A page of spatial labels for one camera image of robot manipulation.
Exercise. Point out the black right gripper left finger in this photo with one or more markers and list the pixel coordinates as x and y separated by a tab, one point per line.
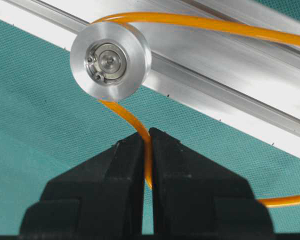
101	197

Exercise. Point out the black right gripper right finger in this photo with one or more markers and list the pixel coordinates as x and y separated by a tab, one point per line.
193	196

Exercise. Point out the orange rubber band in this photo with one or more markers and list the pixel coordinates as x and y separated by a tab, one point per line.
185	21

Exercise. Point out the green table cloth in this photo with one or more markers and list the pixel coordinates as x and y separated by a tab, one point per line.
48	125

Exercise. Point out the aluminium extrusion rail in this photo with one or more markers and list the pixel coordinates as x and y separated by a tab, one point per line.
248	84

